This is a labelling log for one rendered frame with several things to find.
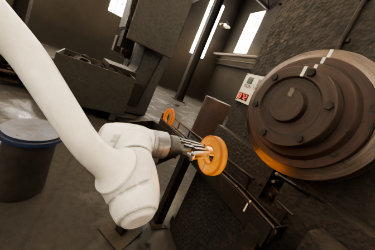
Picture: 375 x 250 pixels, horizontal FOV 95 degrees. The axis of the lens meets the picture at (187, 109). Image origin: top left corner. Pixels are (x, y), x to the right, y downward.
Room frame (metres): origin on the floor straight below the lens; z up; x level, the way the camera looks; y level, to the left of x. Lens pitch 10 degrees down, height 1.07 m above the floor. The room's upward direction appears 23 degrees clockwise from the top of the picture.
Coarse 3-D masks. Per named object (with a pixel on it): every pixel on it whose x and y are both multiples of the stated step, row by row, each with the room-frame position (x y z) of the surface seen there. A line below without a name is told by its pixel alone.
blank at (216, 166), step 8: (208, 136) 0.68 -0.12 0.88; (216, 136) 0.67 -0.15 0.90; (208, 144) 0.67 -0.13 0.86; (216, 144) 0.63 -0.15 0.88; (224, 144) 0.63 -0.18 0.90; (216, 152) 0.61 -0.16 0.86; (224, 152) 0.60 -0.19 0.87; (200, 160) 0.67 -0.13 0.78; (208, 160) 0.67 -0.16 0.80; (216, 160) 0.60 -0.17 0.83; (224, 160) 0.59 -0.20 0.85; (200, 168) 0.66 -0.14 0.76; (208, 168) 0.62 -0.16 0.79; (216, 168) 0.59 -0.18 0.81
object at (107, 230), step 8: (152, 128) 1.10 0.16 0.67; (160, 128) 1.07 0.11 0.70; (160, 160) 0.83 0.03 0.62; (104, 224) 0.94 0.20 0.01; (112, 224) 0.96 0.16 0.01; (104, 232) 0.89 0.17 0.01; (112, 232) 0.91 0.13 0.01; (120, 232) 0.92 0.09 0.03; (128, 232) 0.96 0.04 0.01; (136, 232) 0.98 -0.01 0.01; (112, 240) 0.87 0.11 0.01; (120, 240) 0.89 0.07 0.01; (128, 240) 0.91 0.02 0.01; (120, 248) 0.84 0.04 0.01
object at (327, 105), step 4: (308, 72) 0.58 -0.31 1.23; (312, 72) 0.57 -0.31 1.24; (272, 76) 0.68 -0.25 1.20; (276, 76) 0.67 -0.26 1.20; (252, 104) 0.71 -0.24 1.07; (256, 104) 0.69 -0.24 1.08; (324, 104) 0.51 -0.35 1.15; (328, 104) 0.50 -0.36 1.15; (332, 104) 0.49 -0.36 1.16; (328, 108) 0.49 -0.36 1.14; (260, 132) 0.63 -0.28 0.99; (264, 132) 0.62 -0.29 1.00; (296, 136) 0.53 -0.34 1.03; (300, 136) 0.52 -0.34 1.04; (296, 140) 0.52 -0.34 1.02; (300, 140) 0.51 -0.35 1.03
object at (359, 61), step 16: (352, 64) 0.58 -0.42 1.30; (368, 64) 0.55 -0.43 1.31; (256, 144) 0.73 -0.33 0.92; (368, 144) 0.47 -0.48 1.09; (272, 160) 0.64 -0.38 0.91; (352, 160) 0.48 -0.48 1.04; (368, 160) 0.45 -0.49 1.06; (304, 176) 0.54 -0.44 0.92; (320, 176) 0.51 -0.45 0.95; (336, 176) 0.49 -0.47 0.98
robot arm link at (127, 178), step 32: (0, 0) 0.29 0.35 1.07; (0, 32) 0.28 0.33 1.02; (32, 64) 0.29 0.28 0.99; (32, 96) 0.28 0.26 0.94; (64, 96) 0.30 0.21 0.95; (64, 128) 0.27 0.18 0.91; (96, 160) 0.28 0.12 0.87; (128, 160) 0.33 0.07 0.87; (128, 192) 0.30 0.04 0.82; (128, 224) 0.28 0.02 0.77
